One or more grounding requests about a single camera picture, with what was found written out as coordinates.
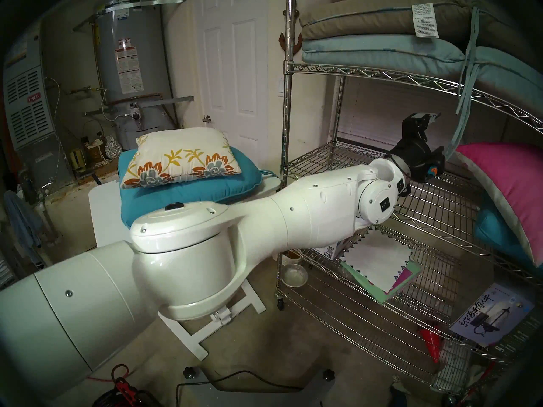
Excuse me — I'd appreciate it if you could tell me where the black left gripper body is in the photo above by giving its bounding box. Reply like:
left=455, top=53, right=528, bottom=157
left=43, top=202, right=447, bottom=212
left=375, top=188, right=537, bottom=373
left=389, top=132, right=445, bottom=183

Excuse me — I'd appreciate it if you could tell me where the pink white ombre cushion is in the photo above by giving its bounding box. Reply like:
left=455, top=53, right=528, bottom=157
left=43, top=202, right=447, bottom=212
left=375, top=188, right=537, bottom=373
left=456, top=142, right=543, bottom=267

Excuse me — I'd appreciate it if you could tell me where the cream floral print cushion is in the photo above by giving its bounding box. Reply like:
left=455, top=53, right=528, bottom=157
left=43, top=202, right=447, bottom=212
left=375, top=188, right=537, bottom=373
left=120, top=128, right=242, bottom=189

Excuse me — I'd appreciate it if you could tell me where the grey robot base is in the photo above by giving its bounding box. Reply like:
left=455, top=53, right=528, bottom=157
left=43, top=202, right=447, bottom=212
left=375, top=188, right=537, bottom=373
left=178, top=368, right=340, bottom=407

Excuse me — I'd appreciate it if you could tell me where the light blue bench cushion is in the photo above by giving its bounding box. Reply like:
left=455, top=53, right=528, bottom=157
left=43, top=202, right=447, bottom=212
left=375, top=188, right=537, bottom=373
left=301, top=6, right=543, bottom=163

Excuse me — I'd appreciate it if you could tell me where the teal tufted cushion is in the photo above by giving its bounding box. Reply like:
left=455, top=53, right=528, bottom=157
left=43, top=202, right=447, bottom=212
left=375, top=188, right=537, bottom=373
left=473, top=194, right=543, bottom=279

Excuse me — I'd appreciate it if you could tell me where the olive brown bench cushion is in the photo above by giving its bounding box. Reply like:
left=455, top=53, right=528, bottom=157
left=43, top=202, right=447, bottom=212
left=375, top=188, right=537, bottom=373
left=299, top=0, right=535, bottom=59

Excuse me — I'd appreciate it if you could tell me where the teal flat seat cushion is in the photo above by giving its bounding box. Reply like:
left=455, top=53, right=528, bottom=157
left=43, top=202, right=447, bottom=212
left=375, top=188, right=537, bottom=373
left=118, top=147, right=278, bottom=229

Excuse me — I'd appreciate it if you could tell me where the white zigzag edged sheet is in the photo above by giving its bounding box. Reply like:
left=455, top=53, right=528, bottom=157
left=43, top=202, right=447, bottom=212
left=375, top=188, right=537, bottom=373
left=341, top=226, right=414, bottom=293

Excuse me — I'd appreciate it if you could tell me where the pink foam sheet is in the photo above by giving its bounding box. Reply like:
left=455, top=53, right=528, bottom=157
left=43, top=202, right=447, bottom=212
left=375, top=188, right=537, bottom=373
left=390, top=264, right=414, bottom=293

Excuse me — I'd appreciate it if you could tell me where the utility pump cardboard box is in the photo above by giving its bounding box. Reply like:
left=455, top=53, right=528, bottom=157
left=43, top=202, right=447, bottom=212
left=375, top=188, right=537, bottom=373
left=314, top=237, right=355, bottom=261

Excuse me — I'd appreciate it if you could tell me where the green foam sheet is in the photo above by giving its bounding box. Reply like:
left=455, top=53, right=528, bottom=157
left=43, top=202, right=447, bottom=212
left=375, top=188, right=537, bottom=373
left=339, top=260, right=423, bottom=304

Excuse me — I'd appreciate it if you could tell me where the LED lamp product box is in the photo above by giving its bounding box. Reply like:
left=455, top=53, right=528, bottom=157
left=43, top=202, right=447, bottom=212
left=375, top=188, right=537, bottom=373
left=450, top=282, right=535, bottom=347

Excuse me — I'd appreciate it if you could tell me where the metal pet bowl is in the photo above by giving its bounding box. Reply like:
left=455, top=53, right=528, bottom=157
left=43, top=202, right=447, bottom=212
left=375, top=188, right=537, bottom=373
left=281, top=264, right=308, bottom=288

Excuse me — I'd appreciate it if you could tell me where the red plastic cone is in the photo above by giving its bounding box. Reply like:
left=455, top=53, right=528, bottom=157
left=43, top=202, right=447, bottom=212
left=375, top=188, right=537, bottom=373
left=420, top=326, right=442, bottom=363

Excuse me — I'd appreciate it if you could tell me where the white panel door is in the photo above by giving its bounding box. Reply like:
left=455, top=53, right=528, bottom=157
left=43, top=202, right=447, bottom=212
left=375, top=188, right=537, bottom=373
left=193, top=0, right=270, bottom=156

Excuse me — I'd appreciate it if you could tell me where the blue white floor object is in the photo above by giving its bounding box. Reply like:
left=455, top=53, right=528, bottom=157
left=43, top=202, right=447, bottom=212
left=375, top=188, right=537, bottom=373
left=388, top=376, right=409, bottom=407

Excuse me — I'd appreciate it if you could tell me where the grey water heater tank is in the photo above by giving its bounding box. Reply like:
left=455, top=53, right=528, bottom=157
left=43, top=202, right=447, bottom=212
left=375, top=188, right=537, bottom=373
left=91, top=0, right=174, bottom=150

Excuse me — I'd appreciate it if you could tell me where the white rolling overbed table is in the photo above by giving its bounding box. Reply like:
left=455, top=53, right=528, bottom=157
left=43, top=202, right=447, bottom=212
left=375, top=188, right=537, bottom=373
left=88, top=173, right=281, bottom=361

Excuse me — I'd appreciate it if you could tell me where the grey furnace unit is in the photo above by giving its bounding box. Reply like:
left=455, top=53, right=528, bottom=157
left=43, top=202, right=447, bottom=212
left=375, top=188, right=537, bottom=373
left=2, top=20, right=75, bottom=186

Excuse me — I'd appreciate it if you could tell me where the blue hanging cloth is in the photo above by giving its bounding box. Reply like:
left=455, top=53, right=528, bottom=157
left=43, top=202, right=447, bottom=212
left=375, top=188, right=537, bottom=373
left=4, top=191, right=43, bottom=250

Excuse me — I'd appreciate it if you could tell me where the grey metal ladder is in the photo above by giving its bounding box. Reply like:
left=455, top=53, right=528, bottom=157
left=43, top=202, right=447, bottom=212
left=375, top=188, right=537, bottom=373
left=0, top=241, right=43, bottom=290

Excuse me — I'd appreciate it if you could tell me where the chrome wire shelving rack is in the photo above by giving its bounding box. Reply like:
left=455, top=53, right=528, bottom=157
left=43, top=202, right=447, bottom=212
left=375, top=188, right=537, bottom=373
left=276, top=0, right=543, bottom=396

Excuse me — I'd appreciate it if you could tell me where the brown anchor wall decoration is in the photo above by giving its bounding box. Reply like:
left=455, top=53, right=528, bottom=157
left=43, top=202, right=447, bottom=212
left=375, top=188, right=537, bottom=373
left=278, top=10, right=302, bottom=55

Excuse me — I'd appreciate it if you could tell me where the black power cable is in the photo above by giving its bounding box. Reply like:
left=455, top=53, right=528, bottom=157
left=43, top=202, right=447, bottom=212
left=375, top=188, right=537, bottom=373
left=176, top=370, right=306, bottom=407

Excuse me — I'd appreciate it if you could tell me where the red black cable clamp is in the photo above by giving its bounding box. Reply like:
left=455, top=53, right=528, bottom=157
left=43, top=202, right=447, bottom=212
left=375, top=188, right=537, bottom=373
left=111, top=364, right=143, bottom=407

